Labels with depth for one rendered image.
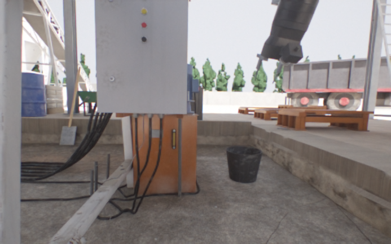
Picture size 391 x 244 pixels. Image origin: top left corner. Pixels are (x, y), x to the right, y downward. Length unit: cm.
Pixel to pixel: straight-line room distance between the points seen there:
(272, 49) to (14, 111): 61
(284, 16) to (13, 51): 62
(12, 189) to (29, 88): 444
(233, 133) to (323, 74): 627
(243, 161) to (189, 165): 49
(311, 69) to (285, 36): 855
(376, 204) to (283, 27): 127
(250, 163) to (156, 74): 117
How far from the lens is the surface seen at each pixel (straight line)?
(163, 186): 155
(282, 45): 48
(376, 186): 157
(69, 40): 590
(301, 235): 132
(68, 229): 90
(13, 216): 64
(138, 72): 90
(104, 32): 98
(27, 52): 1415
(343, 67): 909
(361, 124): 361
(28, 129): 408
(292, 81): 898
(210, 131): 321
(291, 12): 47
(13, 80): 63
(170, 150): 145
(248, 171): 177
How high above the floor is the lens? 70
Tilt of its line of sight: 6 degrees down
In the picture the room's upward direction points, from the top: 1 degrees clockwise
